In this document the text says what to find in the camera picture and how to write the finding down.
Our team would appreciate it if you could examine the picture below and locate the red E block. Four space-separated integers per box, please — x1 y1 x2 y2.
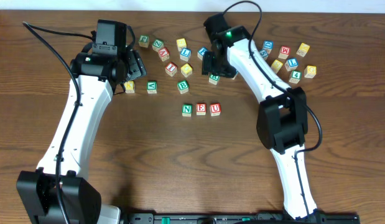
196 103 206 116

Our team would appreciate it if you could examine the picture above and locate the red A block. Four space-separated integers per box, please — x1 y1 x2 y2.
158 47 170 62

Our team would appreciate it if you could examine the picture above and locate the yellow O block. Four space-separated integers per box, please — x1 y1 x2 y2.
180 63 193 78

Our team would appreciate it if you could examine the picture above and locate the green V block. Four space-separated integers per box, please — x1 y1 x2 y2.
147 81 157 94

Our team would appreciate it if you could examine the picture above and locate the red U block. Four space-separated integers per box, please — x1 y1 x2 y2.
210 103 221 116

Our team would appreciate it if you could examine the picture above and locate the green R block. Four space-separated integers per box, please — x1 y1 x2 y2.
208 75 220 85

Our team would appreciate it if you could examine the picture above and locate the green N block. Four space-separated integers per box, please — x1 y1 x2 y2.
182 104 192 117

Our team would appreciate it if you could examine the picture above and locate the blue 5 block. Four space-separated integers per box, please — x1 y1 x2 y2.
259 49 269 60

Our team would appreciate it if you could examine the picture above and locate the blue P block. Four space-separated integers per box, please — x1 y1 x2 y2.
197 47 208 60

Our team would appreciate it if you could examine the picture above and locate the green J block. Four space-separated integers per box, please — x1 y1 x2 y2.
138 35 149 48

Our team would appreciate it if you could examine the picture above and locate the yellow block middle right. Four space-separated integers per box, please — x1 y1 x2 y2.
271 59 283 74

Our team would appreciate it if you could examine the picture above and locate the red I block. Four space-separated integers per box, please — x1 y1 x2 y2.
165 62 177 77

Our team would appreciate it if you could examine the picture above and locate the yellow block far right top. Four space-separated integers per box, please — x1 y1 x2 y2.
297 42 310 57

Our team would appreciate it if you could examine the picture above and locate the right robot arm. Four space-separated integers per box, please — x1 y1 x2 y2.
202 13 317 220

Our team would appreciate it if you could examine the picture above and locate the blue L block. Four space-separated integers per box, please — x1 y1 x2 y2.
180 48 192 62

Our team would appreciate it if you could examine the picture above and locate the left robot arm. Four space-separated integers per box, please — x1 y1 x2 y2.
16 19 146 223

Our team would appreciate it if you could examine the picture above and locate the blue D block right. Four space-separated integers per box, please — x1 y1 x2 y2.
262 40 274 54

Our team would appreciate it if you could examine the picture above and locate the green 4 block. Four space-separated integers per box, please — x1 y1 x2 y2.
289 70 302 84

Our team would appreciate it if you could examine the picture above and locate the yellow K block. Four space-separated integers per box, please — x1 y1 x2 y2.
124 81 136 93

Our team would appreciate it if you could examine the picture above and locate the green B block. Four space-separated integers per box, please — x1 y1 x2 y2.
177 80 189 94

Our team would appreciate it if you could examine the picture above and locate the red M block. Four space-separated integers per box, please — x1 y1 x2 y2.
278 46 290 60

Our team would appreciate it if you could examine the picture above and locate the yellow S block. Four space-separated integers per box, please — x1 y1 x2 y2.
176 38 187 52

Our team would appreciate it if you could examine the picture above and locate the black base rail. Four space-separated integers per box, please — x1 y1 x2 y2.
120 211 360 224

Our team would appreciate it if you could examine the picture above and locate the blue I block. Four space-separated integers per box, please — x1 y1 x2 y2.
285 58 299 72

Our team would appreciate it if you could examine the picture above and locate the yellow block far right low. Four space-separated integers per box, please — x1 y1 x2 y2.
304 65 317 78

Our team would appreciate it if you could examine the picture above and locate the green Z block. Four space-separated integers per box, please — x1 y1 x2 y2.
152 39 164 52

